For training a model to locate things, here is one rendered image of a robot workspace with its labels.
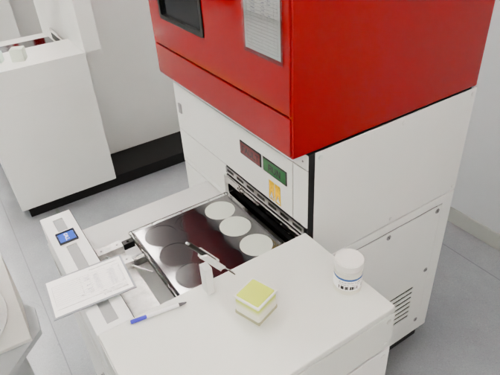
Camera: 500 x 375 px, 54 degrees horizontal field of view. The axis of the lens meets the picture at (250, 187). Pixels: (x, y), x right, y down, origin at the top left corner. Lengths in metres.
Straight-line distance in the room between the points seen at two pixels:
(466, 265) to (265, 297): 1.87
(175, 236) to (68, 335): 1.20
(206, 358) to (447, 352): 1.51
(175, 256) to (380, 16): 0.86
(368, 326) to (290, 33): 0.69
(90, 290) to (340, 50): 0.87
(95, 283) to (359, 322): 0.68
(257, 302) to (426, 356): 1.39
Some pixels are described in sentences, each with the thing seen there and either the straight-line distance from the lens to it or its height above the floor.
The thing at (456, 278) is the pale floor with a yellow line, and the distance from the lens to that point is 2.79.
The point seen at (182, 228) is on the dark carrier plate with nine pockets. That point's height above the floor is 0.90.
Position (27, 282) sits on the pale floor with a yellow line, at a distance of 2.99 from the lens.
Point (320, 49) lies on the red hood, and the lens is 1.18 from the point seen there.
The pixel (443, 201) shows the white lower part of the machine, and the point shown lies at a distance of 1.92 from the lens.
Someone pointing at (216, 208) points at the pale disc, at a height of 0.90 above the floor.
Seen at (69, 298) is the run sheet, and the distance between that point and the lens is 1.35.
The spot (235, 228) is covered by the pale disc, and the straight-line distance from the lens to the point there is 1.54.
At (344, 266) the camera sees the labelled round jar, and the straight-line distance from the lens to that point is 1.19.
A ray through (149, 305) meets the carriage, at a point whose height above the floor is 0.88.
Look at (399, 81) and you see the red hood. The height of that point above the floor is 1.34.
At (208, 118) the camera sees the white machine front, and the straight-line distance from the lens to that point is 1.73.
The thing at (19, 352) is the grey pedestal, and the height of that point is 0.82.
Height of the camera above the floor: 1.88
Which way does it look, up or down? 34 degrees down
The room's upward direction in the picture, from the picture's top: 4 degrees counter-clockwise
